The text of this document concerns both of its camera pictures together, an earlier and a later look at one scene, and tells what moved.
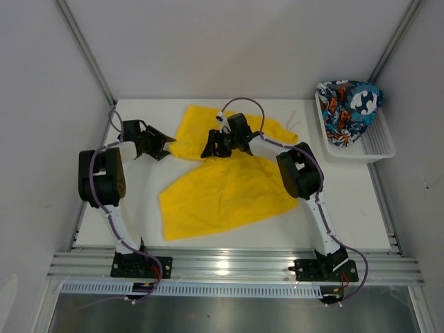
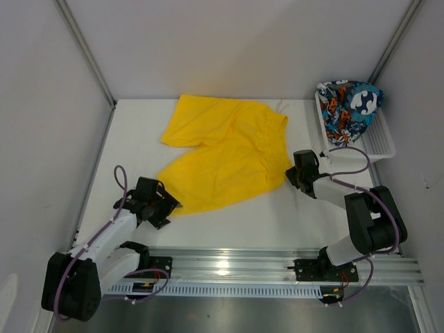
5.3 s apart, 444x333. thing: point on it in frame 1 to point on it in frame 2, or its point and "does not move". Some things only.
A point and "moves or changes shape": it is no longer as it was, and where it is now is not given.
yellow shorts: [220, 192] moves or changes shape
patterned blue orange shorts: [347, 108] does not move
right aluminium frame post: [394, 41] does not move
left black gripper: [159, 139] to [168, 205]
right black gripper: [210, 149] to [290, 174]
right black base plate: [314, 270] does not move
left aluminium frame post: [74, 27] does not move
